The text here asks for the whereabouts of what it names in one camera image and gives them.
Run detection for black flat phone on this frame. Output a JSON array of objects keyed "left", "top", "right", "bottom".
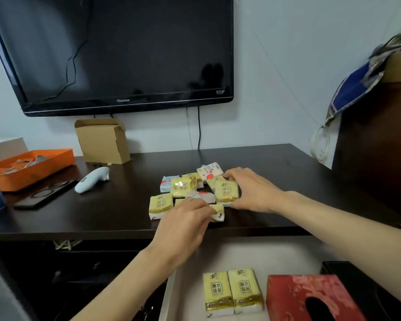
[{"left": 13, "top": 179, "right": 79, "bottom": 210}]

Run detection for white cardboard box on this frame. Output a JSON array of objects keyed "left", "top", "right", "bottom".
[{"left": 0, "top": 137, "right": 29, "bottom": 166}]

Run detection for dark brown wooden cabinet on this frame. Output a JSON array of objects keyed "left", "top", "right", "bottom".
[{"left": 331, "top": 49, "right": 401, "bottom": 228}]

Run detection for beige rope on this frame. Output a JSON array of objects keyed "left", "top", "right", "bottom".
[{"left": 52, "top": 239, "right": 83, "bottom": 251}]

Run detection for pile of small tissue packs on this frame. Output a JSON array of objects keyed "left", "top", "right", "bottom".
[{"left": 149, "top": 162, "right": 240, "bottom": 223}]

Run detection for pale blue handheld thermometer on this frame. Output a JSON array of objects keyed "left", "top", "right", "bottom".
[{"left": 74, "top": 167, "right": 110, "bottom": 194}]

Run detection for person's left forearm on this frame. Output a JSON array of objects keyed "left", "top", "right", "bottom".
[{"left": 70, "top": 243, "right": 182, "bottom": 321}]

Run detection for yellow tissue packet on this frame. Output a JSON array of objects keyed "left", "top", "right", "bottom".
[
  {"left": 209, "top": 204, "right": 225, "bottom": 223},
  {"left": 214, "top": 183, "right": 240, "bottom": 206},
  {"left": 227, "top": 268, "right": 265, "bottom": 315},
  {"left": 203, "top": 271, "right": 235, "bottom": 318}
]

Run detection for white open drawer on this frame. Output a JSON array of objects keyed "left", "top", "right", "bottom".
[{"left": 158, "top": 235, "right": 342, "bottom": 321}]

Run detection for coiled white cable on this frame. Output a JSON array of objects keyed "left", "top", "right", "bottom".
[{"left": 309, "top": 123, "right": 331, "bottom": 163}]

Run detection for silver foil wrappers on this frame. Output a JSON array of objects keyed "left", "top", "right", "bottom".
[{"left": 3, "top": 155, "right": 50, "bottom": 175}]

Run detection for person's right hand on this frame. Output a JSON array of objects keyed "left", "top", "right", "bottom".
[{"left": 223, "top": 167, "right": 288, "bottom": 214}]

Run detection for thin white wall cable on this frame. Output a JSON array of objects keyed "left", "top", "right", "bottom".
[{"left": 186, "top": 108, "right": 194, "bottom": 150}]

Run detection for orange shallow tray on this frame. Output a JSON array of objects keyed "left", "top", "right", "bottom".
[{"left": 0, "top": 148, "right": 76, "bottom": 192}]

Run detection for brown cardboard box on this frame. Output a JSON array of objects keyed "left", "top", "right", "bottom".
[{"left": 74, "top": 118, "right": 131, "bottom": 165}]

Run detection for black flat-screen television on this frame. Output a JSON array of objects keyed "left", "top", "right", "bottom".
[{"left": 0, "top": 0, "right": 235, "bottom": 117}]

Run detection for person's right forearm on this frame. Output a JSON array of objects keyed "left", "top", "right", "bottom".
[{"left": 280, "top": 191, "right": 401, "bottom": 312}]

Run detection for person's left hand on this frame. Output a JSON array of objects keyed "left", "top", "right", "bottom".
[{"left": 147, "top": 197, "right": 218, "bottom": 265}]

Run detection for red patterned tissue box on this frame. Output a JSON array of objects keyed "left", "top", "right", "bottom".
[{"left": 266, "top": 274, "right": 368, "bottom": 321}]

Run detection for blue and grey cloth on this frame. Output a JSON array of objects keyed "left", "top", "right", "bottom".
[{"left": 324, "top": 33, "right": 401, "bottom": 128}]

